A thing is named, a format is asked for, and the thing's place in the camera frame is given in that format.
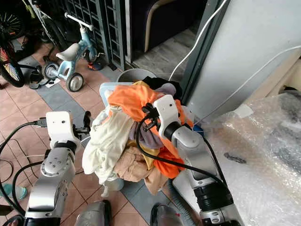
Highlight grey mauve garment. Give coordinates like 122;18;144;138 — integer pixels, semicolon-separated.
128;120;163;151

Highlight black floor sandals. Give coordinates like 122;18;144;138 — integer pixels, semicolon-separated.
27;75;61;90

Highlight green plastic bottle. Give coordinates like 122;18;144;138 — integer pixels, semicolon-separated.
1;183;28;200

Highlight white tape patch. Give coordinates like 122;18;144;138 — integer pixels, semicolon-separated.
233;103;255;119

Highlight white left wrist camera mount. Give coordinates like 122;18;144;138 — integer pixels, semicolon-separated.
46;111;80;151

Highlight light blue child tricycle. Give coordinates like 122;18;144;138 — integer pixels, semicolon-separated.
43;12;107;93

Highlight grey robot leg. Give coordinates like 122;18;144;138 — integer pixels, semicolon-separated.
74;200;113;226
150;203;190;226

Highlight black garment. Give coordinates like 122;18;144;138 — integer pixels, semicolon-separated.
142;76;183;98

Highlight thick white wall cable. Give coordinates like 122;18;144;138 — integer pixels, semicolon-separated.
168;0;230;81

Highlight grey plastic bucket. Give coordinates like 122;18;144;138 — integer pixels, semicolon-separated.
117;68;157;85

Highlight grey corrugated hose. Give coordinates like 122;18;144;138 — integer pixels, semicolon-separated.
166;181;202;226

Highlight clear bubble wrap sheet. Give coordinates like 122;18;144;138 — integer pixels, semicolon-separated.
205;91;301;226

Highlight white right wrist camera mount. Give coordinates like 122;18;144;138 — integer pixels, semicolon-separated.
152;94;181;138

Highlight dark chair with beige frame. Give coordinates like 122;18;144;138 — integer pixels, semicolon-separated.
129;0;210;53

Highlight cream white garment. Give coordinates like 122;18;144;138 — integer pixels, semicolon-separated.
82;105;135;185

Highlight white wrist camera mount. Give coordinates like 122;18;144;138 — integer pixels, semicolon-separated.
152;94;181;138
46;111;80;151

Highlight grey right robot leg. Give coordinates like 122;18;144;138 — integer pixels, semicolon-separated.
150;203;190;226

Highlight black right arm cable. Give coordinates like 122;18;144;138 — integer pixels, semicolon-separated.
135;111;229;186

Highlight yellow garment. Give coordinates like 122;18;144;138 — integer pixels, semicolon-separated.
136;139;163;166

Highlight thin white wall cable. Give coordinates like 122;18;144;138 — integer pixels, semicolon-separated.
193;44;301;126

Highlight orange garment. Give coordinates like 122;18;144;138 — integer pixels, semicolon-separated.
107;83;193;178

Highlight dark metal grid rack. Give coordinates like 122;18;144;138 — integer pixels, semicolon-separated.
63;0;125;71

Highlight grey left robot leg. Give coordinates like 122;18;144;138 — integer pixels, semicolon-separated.
74;200;113;226

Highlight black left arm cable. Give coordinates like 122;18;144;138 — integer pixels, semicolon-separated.
0;120;48;218

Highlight black bicycle wheel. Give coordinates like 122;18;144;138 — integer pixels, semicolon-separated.
0;9;27;89

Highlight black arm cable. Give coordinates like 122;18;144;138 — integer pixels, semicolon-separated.
0;120;48;218
135;111;229;186

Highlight light blue laundry basket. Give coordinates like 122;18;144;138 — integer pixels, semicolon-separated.
98;82;123;118

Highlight tan beige garment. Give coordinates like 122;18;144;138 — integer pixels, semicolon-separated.
113;145;170;194

